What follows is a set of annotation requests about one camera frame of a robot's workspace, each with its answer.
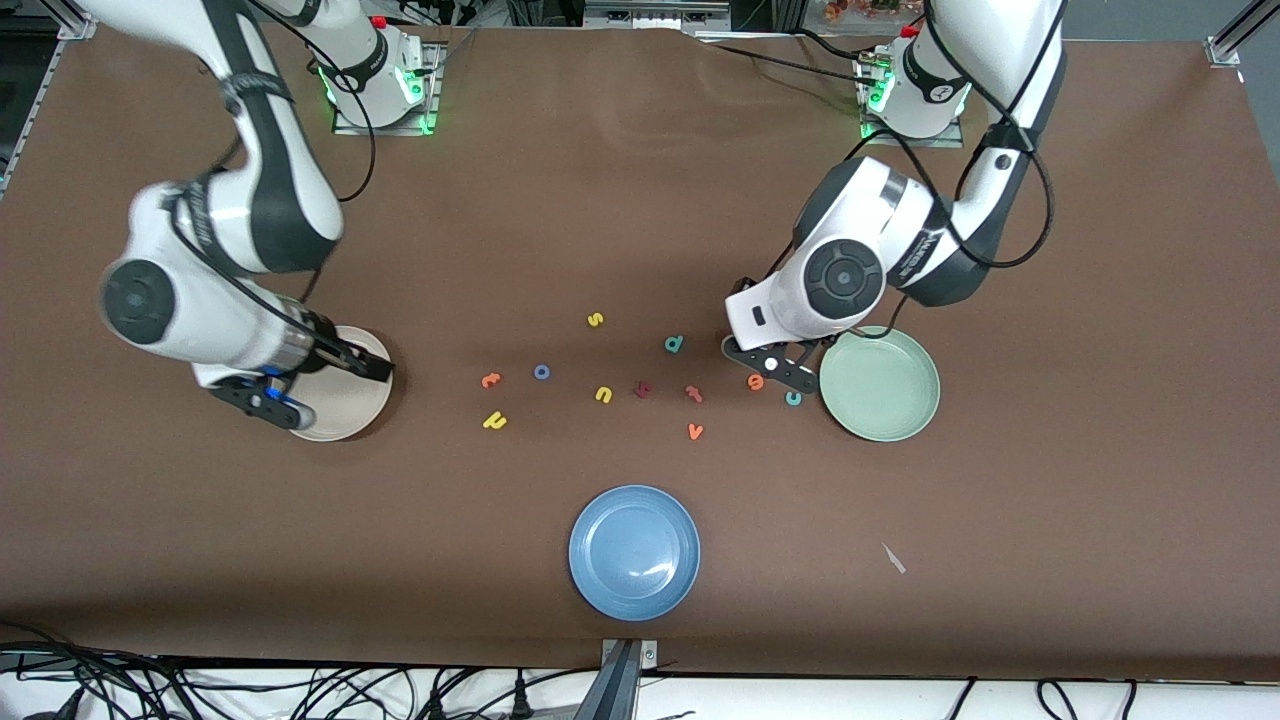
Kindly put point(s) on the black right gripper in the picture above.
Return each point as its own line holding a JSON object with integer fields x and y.
{"x": 327, "y": 343}

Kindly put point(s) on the brown paper table cover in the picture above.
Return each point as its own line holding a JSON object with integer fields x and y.
{"x": 640, "y": 200}

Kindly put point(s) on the maroon foam letter k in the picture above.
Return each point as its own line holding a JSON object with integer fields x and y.
{"x": 643, "y": 389}

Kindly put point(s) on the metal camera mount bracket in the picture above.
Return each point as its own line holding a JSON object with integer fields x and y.
{"x": 625, "y": 690}

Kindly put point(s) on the beige round plate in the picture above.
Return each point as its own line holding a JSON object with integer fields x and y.
{"x": 350, "y": 415}

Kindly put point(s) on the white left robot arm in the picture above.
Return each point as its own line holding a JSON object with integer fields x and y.
{"x": 850, "y": 270}

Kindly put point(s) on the green round plate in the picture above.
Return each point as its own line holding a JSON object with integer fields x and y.
{"x": 880, "y": 390}

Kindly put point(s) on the aluminium frame profile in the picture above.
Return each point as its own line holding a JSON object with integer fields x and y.
{"x": 1235, "y": 35}
{"x": 78, "y": 28}

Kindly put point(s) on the white paper scrap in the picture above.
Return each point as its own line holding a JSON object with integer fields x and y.
{"x": 893, "y": 559}

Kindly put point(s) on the black power plug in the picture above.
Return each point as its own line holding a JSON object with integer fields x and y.
{"x": 520, "y": 700}
{"x": 437, "y": 706}

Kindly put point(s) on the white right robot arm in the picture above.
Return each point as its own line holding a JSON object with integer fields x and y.
{"x": 270, "y": 200}

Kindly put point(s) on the orange artificial flowers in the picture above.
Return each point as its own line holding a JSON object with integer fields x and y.
{"x": 860, "y": 8}

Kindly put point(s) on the blue round plate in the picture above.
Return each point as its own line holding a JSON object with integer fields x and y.
{"x": 634, "y": 553}

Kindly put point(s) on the grey metal equipment box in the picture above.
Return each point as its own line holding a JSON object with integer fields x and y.
{"x": 655, "y": 15}

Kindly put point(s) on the yellow foam letter h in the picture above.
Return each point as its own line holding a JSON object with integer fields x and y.
{"x": 489, "y": 422}

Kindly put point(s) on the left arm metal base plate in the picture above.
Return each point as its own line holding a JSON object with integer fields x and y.
{"x": 880, "y": 140}

